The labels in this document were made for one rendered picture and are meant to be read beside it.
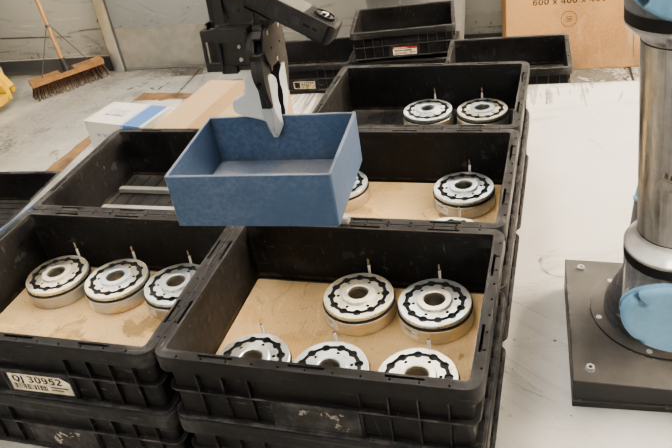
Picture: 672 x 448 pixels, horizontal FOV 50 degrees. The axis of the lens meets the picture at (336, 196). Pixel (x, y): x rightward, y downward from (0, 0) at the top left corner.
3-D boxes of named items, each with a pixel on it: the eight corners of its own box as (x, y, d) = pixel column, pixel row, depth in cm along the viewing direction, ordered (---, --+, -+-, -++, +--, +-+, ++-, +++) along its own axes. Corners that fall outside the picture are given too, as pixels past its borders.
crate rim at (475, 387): (505, 243, 102) (505, 228, 100) (482, 408, 78) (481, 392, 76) (244, 230, 114) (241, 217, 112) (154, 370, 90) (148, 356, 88)
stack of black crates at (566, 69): (565, 148, 271) (568, 32, 248) (569, 191, 247) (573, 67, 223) (457, 150, 281) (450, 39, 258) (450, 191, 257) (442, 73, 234)
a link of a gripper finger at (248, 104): (244, 136, 96) (232, 68, 92) (286, 135, 94) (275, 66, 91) (235, 145, 93) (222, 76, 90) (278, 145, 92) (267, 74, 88)
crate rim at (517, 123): (530, 71, 150) (530, 60, 148) (520, 140, 126) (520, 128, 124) (344, 75, 162) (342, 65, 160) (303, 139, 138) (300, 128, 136)
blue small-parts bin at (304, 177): (362, 159, 95) (355, 111, 91) (339, 226, 83) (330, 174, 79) (220, 162, 100) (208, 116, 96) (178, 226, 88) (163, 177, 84)
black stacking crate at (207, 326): (505, 296, 106) (504, 233, 101) (484, 465, 83) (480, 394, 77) (256, 279, 118) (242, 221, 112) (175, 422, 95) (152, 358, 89)
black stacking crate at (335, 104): (529, 113, 154) (529, 63, 148) (519, 187, 131) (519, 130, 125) (350, 114, 166) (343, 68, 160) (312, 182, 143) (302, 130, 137)
